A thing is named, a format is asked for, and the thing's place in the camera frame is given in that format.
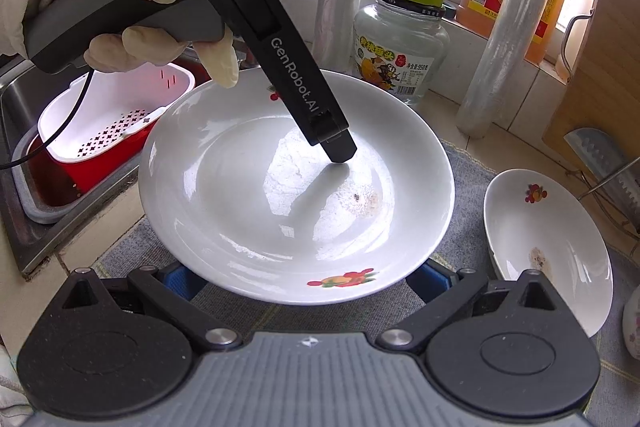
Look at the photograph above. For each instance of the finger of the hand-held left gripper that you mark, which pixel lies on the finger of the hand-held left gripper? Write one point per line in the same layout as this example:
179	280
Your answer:
341	152

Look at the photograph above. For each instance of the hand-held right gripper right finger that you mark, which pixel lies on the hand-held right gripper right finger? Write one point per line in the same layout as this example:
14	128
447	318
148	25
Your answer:
431	281

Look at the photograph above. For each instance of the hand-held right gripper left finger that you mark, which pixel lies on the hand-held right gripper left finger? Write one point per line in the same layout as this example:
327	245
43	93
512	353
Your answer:
179	283

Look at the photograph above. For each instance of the white fruit print plate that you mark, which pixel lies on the white fruit print plate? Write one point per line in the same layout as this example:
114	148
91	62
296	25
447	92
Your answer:
240	187
545	247

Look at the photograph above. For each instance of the grey checked mat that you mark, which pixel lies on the grey checked mat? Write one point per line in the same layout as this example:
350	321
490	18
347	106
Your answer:
465	187

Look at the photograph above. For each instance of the glass jar green lid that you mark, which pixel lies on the glass jar green lid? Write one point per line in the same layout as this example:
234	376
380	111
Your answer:
400	42

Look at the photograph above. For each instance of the white colander basket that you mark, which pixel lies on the white colander basket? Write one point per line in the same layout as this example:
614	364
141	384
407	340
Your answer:
100	107

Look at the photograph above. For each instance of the person's white jacket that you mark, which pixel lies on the person's white jacket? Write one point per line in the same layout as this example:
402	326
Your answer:
10	387

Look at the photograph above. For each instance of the stainless steel sink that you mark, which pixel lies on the stainless steel sink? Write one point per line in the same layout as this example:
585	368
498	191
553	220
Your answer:
15	107

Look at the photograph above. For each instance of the bamboo cutting board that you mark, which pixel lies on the bamboo cutting board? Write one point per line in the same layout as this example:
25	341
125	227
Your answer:
610	72

